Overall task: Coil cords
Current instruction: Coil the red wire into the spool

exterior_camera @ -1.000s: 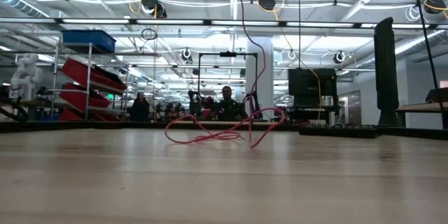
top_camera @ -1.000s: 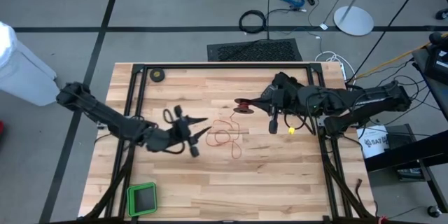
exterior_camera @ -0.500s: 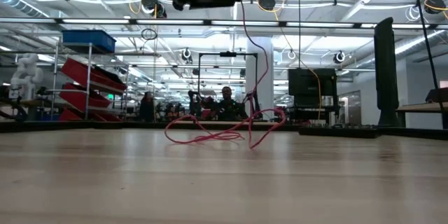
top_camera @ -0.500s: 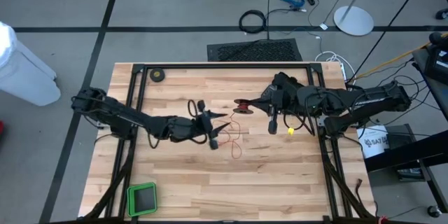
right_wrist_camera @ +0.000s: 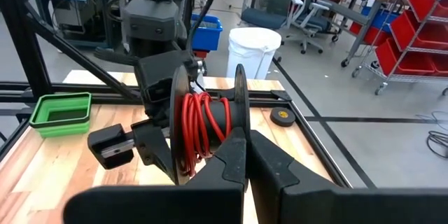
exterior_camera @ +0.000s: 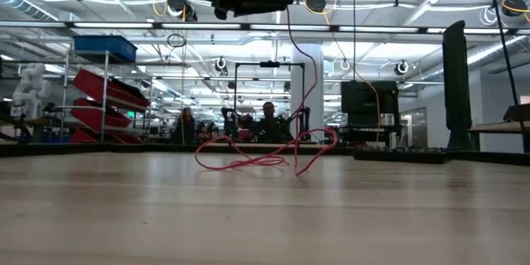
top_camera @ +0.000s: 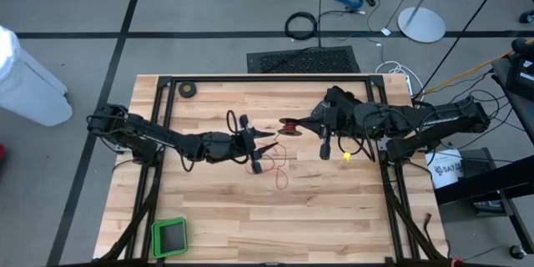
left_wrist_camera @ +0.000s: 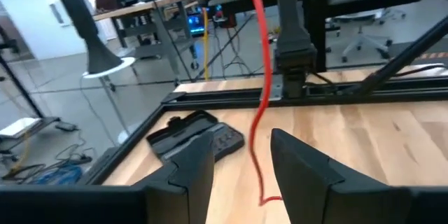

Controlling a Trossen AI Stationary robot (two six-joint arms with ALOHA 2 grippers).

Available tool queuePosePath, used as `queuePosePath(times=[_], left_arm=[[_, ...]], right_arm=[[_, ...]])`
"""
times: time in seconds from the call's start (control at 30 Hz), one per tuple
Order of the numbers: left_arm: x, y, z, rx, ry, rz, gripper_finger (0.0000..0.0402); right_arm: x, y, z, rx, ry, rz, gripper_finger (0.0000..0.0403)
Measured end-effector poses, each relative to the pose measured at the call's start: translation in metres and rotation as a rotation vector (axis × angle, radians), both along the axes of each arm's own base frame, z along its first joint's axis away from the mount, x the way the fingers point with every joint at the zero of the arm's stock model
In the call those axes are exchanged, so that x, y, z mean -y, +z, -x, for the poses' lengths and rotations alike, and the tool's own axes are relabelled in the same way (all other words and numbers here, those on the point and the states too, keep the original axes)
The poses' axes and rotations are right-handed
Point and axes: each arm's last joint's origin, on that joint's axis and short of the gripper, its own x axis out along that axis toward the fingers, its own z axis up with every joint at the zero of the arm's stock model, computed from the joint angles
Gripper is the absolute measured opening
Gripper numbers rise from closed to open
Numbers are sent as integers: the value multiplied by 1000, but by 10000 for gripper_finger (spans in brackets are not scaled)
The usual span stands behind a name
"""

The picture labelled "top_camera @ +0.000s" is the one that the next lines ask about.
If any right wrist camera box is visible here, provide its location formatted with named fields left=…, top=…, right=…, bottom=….
left=323, top=108, right=344, bottom=133

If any thin red wire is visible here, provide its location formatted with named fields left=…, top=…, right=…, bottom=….
left=245, top=118, right=291, bottom=190

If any black floor mat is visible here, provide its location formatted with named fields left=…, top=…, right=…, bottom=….
left=245, top=45, right=362, bottom=74

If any black desk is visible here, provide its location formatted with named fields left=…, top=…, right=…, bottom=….
left=433, top=37, right=534, bottom=255

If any green plastic tray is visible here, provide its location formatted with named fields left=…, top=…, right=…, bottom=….
left=150, top=216, right=189, bottom=259

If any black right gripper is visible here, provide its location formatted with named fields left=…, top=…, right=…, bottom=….
left=299, top=99, right=341, bottom=162

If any white round pedestal stand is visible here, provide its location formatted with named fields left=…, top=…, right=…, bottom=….
left=396, top=0, right=501, bottom=44

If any yellow hanging cable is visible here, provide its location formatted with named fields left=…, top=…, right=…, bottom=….
left=424, top=38, right=534, bottom=95

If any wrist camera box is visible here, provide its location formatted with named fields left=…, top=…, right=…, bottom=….
left=231, top=133, right=252, bottom=158
left=323, top=108, right=344, bottom=133

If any white trash bin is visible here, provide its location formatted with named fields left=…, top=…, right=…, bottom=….
left=0, top=24, right=74, bottom=128

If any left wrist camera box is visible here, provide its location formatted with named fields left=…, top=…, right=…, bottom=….
left=231, top=133, right=252, bottom=158

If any black wire spool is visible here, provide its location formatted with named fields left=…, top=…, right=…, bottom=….
left=277, top=117, right=304, bottom=138

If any thin black slanted pole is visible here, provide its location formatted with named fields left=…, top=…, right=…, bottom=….
left=415, top=0, right=515, bottom=97

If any black aluminium table frame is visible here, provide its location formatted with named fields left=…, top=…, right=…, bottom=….
left=93, top=73, right=464, bottom=267

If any black tape roll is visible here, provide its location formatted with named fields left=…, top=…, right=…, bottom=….
left=178, top=80, right=198, bottom=99

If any coiled black floor cable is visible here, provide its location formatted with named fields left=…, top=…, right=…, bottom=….
left=284, top=11, right=320, bottom=42

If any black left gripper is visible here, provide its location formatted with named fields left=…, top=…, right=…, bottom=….
left=231, top=113, right=280, bottom=175

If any white floor cable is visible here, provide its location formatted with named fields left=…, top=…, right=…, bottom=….
left=374, top=60, right=425, bottom=101

